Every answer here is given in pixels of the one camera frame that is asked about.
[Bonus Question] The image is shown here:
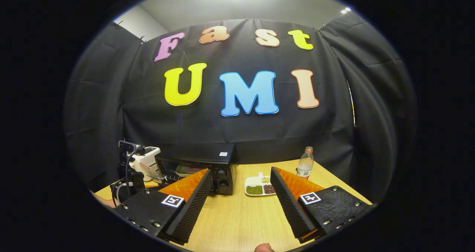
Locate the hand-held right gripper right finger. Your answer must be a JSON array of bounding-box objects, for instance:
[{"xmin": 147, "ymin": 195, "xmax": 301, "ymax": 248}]
[{"xmin": 270, "ymin": 166, "xmax": 373, "ymax": 244}]

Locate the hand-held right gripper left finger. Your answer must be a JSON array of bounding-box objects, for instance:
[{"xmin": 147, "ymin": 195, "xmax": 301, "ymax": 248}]
[{"xmin": 111, "ymin": 168, "xmax": 213, "ymax": 245}]

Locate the black electric oven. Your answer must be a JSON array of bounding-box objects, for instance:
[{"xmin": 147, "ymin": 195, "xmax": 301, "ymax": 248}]
[{"xmin": 155, "ymin": 143, "xmax": 238, "ymax": 195}]

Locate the white toaster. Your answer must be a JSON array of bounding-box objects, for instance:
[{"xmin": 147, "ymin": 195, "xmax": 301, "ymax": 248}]
[{"xmin": 133, "ymin": 147, "xmax": 161, "ymax": 182}]

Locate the red white striped straw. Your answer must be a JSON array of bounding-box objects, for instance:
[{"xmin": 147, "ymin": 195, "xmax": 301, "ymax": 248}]
[{"xmin": 139, "ymin": 161, "xmax": 164, "ymax": 180}]

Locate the white divided bean dish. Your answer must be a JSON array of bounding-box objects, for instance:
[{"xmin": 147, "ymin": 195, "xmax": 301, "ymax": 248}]
[{"xmin": 244, "ymin": 172, "xmax": 277, "ymax": 197}]

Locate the clear plastic water bottle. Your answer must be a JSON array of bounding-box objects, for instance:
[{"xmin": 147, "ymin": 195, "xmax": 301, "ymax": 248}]
[{"xmin": 297, "ymin": 146, "xmax": 315, "ymax": 180}]

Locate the black backdrop cloth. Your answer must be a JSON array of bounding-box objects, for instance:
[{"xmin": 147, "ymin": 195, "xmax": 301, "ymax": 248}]
[{"xmin": 63, "ymin": 11, "xmax": 416, "ymax": 204}]

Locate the black cable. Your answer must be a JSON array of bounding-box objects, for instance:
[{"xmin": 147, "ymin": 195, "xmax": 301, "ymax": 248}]
[{"xmin": 124, "ymin": 147, "xmax": 146, "ymax": 197}]

